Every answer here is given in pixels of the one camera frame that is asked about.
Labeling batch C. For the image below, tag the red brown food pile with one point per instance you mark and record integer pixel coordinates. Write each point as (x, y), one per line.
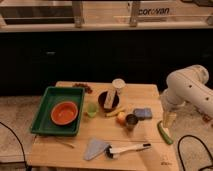
(85, 86)

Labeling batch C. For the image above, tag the dark brown bowl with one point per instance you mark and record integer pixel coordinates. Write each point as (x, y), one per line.
(102, 98)

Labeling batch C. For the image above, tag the metal cup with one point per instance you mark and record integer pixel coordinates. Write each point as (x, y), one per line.
(131, 121)

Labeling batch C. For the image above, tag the blue sponge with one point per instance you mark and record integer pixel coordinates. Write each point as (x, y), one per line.
(143, 113)

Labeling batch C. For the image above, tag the green plastic cup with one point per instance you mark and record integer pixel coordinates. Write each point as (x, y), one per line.
(92, 109)

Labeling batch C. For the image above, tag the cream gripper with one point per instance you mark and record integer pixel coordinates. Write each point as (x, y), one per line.
(168, 118)

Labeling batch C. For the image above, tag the yellow banana toy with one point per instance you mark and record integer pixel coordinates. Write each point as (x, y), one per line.
(115, 112)

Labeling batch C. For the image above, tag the white paper cup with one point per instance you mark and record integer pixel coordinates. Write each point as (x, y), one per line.
(118, 84)

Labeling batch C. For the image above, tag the wooden block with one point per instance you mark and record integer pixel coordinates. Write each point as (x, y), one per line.
(109, 99)

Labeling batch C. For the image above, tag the green plastic tray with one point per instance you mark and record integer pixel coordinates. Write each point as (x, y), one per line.
(42, 123)

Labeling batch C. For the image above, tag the green pepper toy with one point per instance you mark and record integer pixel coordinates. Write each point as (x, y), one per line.
(163, 134)

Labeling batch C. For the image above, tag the wooden table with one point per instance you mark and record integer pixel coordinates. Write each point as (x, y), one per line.
(68, 152)

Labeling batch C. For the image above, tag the grey blue cloth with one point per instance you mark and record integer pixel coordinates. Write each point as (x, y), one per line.
(94, 148)

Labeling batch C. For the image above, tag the orange bowl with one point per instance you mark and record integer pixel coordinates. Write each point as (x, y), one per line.
(64, 113)

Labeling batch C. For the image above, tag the corovan cardboard box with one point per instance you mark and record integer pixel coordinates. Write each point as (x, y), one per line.
(174, 10)

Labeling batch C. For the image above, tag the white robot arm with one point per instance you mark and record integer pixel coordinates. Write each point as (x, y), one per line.
(186, 85)

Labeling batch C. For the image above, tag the orange yellow fruit toy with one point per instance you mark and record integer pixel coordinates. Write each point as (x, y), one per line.
(121, 118)

